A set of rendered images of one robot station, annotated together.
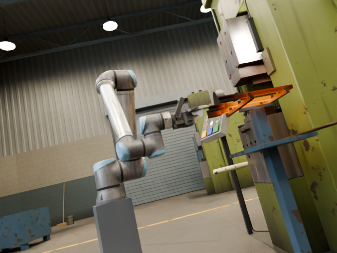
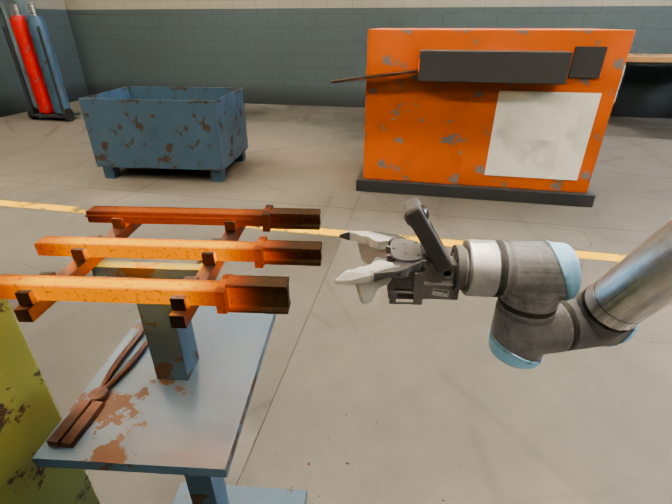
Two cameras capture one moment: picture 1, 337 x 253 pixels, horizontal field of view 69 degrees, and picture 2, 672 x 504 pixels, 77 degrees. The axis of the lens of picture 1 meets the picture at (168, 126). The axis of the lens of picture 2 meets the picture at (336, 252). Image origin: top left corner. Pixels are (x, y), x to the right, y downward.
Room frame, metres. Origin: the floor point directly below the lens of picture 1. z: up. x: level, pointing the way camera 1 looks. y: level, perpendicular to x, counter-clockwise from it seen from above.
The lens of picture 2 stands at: (1.88, -0.06, 1.29)
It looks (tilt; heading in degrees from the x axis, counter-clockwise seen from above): 29 degrees down; 196
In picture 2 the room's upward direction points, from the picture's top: straight up
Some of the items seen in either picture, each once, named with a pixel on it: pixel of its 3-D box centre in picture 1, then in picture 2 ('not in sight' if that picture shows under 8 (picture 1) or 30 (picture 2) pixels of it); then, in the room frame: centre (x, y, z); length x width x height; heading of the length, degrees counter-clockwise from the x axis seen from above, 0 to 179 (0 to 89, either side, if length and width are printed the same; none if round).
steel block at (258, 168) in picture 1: (289, 144); not in sight; (1.89, -0.85, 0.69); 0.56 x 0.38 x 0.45; 95
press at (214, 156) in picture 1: (230, 135); not in sight; (7.16, -1.70, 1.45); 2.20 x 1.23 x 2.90; 94
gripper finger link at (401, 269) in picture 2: not in sight; (393, 266); (1.34, -0.12, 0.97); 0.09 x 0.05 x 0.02; 138
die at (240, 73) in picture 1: (259, 72); not in sight; (1.95, -0.84, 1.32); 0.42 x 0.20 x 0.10; 95
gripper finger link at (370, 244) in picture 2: (200, 111); (365, 249); (1.25, -0.18, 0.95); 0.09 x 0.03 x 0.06; 66
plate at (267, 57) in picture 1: (268, 61); not in sight; (1.63, -0.78, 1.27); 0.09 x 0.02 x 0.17; 5
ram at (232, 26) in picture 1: (252, 43); not in sight; (1.91, -0.84, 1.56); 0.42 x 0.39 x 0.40; 95
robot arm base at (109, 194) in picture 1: (110, 194); not in sight; (1.65, 0.48, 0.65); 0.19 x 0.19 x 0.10
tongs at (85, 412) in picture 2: (297, 135); (154, 324); (1.29, -0.63, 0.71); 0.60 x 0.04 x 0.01; 9
